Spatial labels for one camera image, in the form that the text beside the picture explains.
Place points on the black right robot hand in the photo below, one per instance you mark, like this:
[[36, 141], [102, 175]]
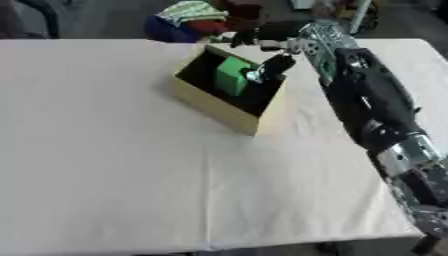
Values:
[[274, 33]]

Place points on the green block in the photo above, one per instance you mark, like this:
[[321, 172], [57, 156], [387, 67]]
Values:
[[230, 78]]

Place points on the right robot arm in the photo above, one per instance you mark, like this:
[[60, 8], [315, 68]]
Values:
[[373, 110]]

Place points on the tan cardboard box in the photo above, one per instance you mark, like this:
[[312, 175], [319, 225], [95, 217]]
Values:
[[224, 100]]

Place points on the pile of colourful bags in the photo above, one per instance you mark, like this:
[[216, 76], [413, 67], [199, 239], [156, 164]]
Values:
[[192, 20]]

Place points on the white tripod leg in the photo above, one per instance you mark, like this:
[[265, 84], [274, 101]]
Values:
[[360, 15]]

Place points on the black chair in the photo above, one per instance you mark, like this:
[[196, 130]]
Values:
[[41, 16]]

